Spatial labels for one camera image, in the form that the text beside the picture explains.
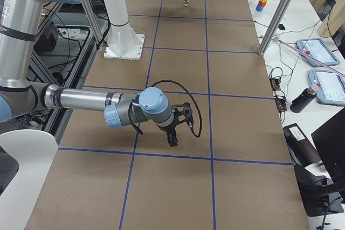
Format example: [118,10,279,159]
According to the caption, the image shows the stacked colour blocks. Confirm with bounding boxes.
[256,0,268,12]

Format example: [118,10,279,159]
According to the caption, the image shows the small electronics board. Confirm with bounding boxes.
[269,78,281,91]

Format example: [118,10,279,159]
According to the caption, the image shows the black cylindrical bottle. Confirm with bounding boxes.
[290,83,321,113]

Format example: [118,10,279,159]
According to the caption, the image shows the white curved panel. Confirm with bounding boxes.
[1,129,58,229]

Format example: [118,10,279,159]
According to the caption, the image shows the blue teach pendant far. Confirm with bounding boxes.
[296,38,340,66]

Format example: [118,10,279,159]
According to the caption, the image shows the blue teach pendant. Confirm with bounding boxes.
[308,69,344,106]
[296,38,340,66]

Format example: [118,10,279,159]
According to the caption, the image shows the black monitor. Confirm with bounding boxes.
[312,109,344,182]

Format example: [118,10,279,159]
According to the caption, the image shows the black office chair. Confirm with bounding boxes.
[283,123,344,217]

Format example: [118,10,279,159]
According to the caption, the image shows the blue teach pendant near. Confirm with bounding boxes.
[308,69,344,106]

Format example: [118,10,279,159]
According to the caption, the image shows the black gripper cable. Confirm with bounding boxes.
[128,79,203,138]

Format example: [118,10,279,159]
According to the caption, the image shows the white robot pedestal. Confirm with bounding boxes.
[104,0,145,60]

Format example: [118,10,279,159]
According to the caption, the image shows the aluminium frame post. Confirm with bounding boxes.
[258,0,291,57]

